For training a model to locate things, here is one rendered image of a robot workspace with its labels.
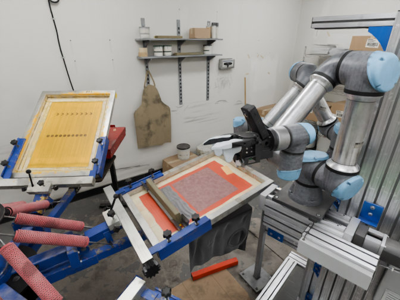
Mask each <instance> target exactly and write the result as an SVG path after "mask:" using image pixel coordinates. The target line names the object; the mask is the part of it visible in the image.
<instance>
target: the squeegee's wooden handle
mask: <svg viewBox="0 0 400 300"><path fill-rule="evenodd" d="M146 184H147V187H148V189H149V190H150V191H151V192H152V194H153V195H154V196H155V197H156V198H157V200H158V201H159V202H160V204H161V205H162V206H163V207H164V208H165V210H166V211H167V212H168V213H169V214H170V216H171V217H172V218H173V219H175V221H176V222H177V224H181V223H182V218H181V215H180V212H179V211H178V210H177V209H176V207H175V206H174V205H173V204H172V203H171V202H170V201H169V200H168V199H167V197H166V196H165V195H164V194H163V193H162V192H161V191H160V190H159V188H158V187H157V186H156V185H155V184H154V182H153V181H152V180H151V179H150V178H148V179H146Z"/></svg>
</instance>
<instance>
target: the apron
mask: <svg viewBox="0 0 400 300"><path fill-rule="evenodd" d="M148 73H149V75H150V77H151V79H152V81H153V83H154V86H153V85H147V86H145V85H146V79H147V75H148ZM134 119H135V128H136V137H137V147H138V149H140V148H147V147H150V146H153V145H162V144H164V143H167V142H171V112H170V107H169V106H167V105H166V104H164V103H163V102H162V100H161V97H160V95H159V93H158V90H157V88H156V85H155V82H154V79H153V77H152V75H151V73H150V71H149V70H147V71H146V76H145V82H144V90H143V94H142V104H141V105H140V107H139V108H138V109H137V110H136V111H135V113H134Z"/></svg>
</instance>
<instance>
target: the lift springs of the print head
mask: <svg viewBox="0 0 400 300"><path fill-rule="evenodd" d="M54 203H57V202H51V203H49V201H47V200H43V201H37V202H30V203H26V202H25V201H18V202H10V203H6V204H2V205H3V206H4V208H5V215H4V218H13V219H14V221H13V223H14V224H19V225H25V226H35V227H46V228H51V229H61V230H71V231H77V232H81V231H82V230H83V228H88V229H91V228H93V227H87V226H84V225H85V224H84V222H82V221H75V220H67V219H62V218H54V217H47V216H42V215H34V214H27V213H32V212H35V211H39V210H44V209H47V208H48V207H49V205H50V204H54ZM14 216H15V217H14ZM0 235H2V236H12V240H13V242H12V243H11V242H10V243H8V244H4V242H3V241H2V240H1V239H0V243H1V244H2V245H3V247H2V248H1V249H0V254H1V255H2V256H3V257H4V258H5V259H6V261H7V262H8V263H9V264H10V265H11V266H12V268H13V269H14V270H15V271H16V272H17V273H18V274H19V275H20V276H21V278H22V279H23V280H24V281H25V282H26V283H27V284H28V285H29V286H30V287H31V289H32V290H33V291H34V292H35V293H36V294H37V296H38V297H40V299H41V300H62V299H63V297H62V296H61V295H60V293H59V292H58V291H57V290H56V289H55V288H54V287H53V285H51V284H50V282H48V280H47V279H46V278H45V277H44V276H43V274H42V273H41V272H40V271H39V270H38V269H37V268H36V267H35V266H34V265H33V264H32V262H31V261H30V260H29V259H28V258H27V257H26V256H25V255H24V254H23V253H22V252H21V250H20V249H19V248H18V247H17V246H16V245H15V243H14V242H18V243H34V244H43V245H58V246H73V247H82V248H85V247H86V246H87V245H88V243H97V244H104V245H110V244H111V243H103V242H90V241H89V238H88V236H79V235H68V234H61V233H50V232H39V231H32V230H21V229H18V230H16V231H15V232H14V234H6V233H0Z"/></svg>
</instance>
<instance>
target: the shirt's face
mask: <svg viewBox="0 0 400 300"><path fill-rule="evenodd" d="M250 208H252V207H251V206H250V205H249V204H247V203H246V204H245V205H243V206H241V207H240V208H238V209H237V210H235V211H234V212H232V213H230V214H229V215H227V216H225V217H224V218H222V219H221V220H219V221H218V222H216V223H214V224H213V225H212V227H213V226H215V225H217V224H219V223H221V222H223V221H225V220H228V219H230V218H232V217H234V216H236V215H238V214H240V213H242V212H244V211H246V210H248V209H250Z"/></svg>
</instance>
